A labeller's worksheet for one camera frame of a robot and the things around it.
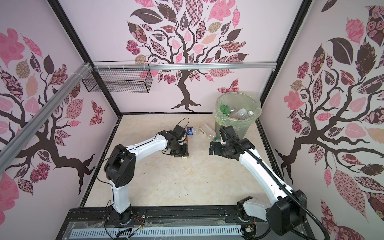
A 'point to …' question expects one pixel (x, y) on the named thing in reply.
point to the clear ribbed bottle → (250, 114)
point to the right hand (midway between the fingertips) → (216, 148)
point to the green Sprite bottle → (225, 109)
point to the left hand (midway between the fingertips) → (186, 156)
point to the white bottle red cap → (240, 114)
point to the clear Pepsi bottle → (192, 131)
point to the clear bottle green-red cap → (207, 131)
